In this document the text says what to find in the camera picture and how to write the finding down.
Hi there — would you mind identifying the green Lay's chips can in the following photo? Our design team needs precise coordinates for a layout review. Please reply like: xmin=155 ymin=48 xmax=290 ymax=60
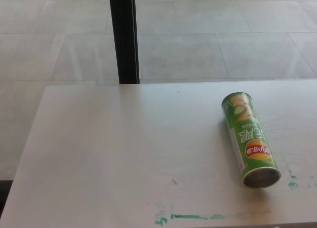
xmin=221 ymin=91 xmax=282 ymax=188

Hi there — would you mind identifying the black vertical window frame post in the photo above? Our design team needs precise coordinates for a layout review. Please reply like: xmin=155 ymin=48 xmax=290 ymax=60
xmin=108 ymin=0 xmax=140 ymax=85

